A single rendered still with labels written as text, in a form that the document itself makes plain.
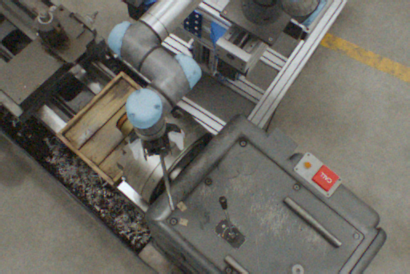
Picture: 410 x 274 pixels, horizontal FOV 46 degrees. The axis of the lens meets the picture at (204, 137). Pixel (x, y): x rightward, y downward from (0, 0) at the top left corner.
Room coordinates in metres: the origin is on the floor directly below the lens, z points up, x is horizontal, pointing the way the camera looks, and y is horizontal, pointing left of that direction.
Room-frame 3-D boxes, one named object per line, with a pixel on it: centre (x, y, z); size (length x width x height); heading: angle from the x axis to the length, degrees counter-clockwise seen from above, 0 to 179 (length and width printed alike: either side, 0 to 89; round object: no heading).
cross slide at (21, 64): (0.85, 0.65, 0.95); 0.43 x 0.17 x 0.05; 146
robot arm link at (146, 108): (0.39, 0.13, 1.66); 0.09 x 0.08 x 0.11; 146
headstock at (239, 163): (0.26, -0.22, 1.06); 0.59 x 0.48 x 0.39; 56
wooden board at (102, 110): (0.61, 0.34, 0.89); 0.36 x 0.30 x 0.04; 146
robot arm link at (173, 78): (0.48, 0.09, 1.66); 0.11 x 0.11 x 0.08; 56
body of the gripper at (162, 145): (0.39, 0.13, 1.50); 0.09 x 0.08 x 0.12; 19
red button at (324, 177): (0.40, -0.37, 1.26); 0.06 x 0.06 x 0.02; 56
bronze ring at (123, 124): (0.55, 0.25, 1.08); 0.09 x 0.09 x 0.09; 56
